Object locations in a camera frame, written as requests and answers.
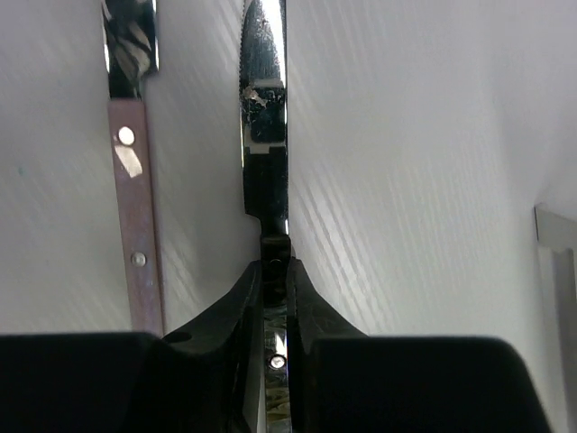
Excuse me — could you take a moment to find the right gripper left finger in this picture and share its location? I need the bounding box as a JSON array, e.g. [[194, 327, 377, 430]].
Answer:
[[164, 261, 263, 432]]

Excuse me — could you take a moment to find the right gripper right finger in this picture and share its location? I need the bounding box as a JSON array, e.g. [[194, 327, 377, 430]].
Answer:
[[286, 257, 366, 432]]

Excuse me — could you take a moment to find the black handled steel knife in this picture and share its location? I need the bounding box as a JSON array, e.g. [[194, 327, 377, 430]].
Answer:
[[239, 1, 293, 432]]

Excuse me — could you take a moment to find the pink handled steel knife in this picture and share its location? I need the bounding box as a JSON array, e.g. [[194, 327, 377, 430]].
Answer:
[[101, 1, 165, 336]]

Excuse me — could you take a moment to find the white two-compartment utensil caddy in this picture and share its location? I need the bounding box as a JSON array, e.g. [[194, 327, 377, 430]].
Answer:
[[534, 204, 576, 432]]

